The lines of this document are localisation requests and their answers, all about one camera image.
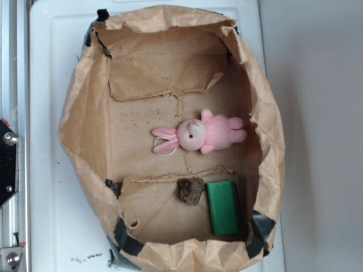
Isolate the pink plush bunny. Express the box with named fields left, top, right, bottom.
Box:
left=151, top=109, right=247, bottom=156

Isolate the brown rock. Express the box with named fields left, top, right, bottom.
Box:
left=177, top=178, right=205, bottom=206

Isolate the green rectangular block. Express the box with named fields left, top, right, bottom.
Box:
left=206, top=180, right=239, bottom=236

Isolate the white plastic tray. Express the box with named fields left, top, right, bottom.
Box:
left=28, top=0, right=286, bottom=272

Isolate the black mounting bracket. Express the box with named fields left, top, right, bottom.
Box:
left=0, top=120, right=19, bottom=207

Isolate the aluminium frame rail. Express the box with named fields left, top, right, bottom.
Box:
left=1, top=1, right=32, bottom=271

